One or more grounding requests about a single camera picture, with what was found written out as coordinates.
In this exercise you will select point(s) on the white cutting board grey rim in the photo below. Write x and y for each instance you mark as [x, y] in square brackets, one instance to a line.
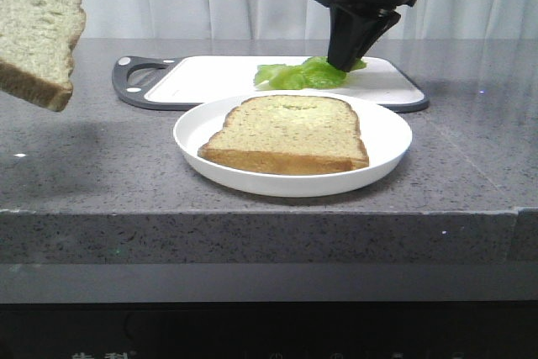
[182, 83]

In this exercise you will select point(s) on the white round plate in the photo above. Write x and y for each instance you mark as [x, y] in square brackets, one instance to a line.
[385, 135]

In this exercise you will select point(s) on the green lettuce leaf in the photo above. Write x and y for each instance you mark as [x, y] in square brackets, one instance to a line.
[316, 72]

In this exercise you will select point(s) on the bread slice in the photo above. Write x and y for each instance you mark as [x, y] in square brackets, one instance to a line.
[289, 135]
[37, 41]

